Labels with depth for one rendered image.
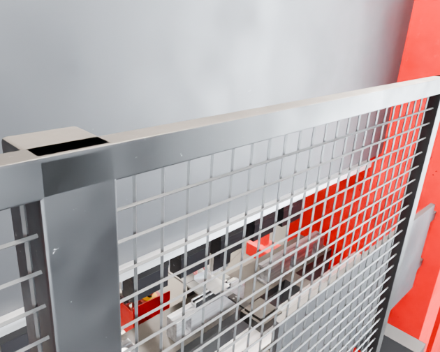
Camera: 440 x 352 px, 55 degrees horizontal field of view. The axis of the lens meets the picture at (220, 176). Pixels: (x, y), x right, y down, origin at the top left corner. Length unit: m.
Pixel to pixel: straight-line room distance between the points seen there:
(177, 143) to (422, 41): 1.82
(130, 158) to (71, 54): 0.60
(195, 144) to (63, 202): 0.10
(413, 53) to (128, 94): 1.42
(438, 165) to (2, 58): 1.76
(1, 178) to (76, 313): 0.11
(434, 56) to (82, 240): 1.87
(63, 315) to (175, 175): 0.81
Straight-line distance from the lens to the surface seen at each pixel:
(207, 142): 0.31
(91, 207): 0.27
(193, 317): 1.74
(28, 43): 0.83
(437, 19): 2.04
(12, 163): 0.24
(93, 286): 0.30
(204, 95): 1.08
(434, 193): 2.12
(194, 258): 1.55
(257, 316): 1.64
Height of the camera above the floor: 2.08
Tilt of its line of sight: 22 degrees down
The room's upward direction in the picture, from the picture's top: 4 degrees clockwise
